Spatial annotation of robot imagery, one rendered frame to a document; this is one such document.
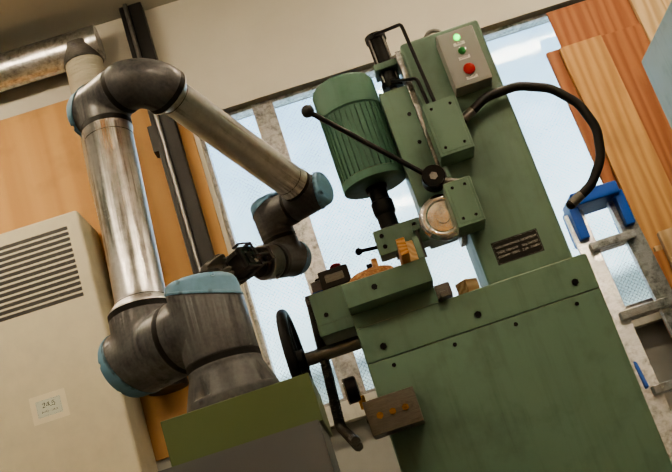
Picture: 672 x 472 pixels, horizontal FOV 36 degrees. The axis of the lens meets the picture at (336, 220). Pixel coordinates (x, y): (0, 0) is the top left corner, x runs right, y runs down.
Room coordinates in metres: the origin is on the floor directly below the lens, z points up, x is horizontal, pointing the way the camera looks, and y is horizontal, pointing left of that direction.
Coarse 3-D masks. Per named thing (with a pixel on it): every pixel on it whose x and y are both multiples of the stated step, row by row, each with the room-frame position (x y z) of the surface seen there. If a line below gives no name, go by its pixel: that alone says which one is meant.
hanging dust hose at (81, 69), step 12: (72, 60) 3.73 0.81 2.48; (84, 60) 3.72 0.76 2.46; (96, 60) 3.75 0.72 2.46; (72, 72) 3.73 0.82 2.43; (84, 72) 3.72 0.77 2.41; (96, 72) 3.73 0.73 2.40; (72, 84) 3.74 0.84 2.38; (84, 144) 3.74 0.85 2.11; (84, 156) 3.77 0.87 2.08; (180, 384) 3.75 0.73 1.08
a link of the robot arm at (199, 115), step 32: (128, 64) 2.05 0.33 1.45; (160, 64) 2.08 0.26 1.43; (128, 96) 2.07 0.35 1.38; (160, 96) 2.09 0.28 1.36; (192, 96) 2.15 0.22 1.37; (192, 128) 2.20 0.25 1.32; (224, 128) 2.23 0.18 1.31; (256, 160) 2.33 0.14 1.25; (288, 160) 2.41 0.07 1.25; (288, 192) 2.44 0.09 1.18; (320, 192) 2.47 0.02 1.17
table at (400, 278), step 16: (384, 272) 2.38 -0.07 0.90; (400, 272) 2.38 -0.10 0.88; (416, 272) 2.38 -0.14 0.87; (352, 288) 2.38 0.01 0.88; (368, 288) 2.38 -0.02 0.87; (384, 288) 2.38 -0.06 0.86; (400, 288) 2.38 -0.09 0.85; (416, 288) 2.40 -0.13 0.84; (352, 304) 2.38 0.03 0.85; (368, 304) 2.40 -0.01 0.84; (336, 320) 2.59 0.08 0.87; (352, 320) 2.59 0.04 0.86; (320, 336) 2.59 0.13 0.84; (336, 336) 2.64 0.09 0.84; (352, 336) 2.71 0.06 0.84
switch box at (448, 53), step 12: (444, 36) 2.48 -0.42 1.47; (468, 36) 2.48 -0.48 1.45; (444, 48) 2.48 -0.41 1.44; (456, 48) 2.48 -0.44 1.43; (468, 48) 2.48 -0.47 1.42; (480, 48) 2.48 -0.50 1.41; (444, 60) 2.48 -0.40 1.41; (456, 60) 2.48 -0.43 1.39; (468, 60) 2.48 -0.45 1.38; (480, 60) 2.48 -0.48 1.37; (456, 72) 2.48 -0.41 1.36; (480, 72) 2.48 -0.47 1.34; (456, 84) 2.48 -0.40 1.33; (468, 84) 2.48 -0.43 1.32; (480, 84) 2.50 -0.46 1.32; (456, 96) 2.53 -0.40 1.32
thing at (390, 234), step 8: (400, 224) 2.62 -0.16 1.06; (408, 224) 2.62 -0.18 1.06; (376, 232) 2.62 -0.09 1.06; (384, 232) 2.62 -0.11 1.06; (392, 232) 2.62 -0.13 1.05; (400, 232) 2.62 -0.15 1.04; (408, 232) 2.62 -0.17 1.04; (376, 240) 2.62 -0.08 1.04; (384, 240) 2.62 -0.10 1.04; (392, 240) 2.62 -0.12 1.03; (408, 240) 2.62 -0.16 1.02; (424, 240) 2.62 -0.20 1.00; (384, 248) 2.61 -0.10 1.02; (392, 248) 2.62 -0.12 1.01; (384, 256) 2.63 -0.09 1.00; (392, 256) 2.66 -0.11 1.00
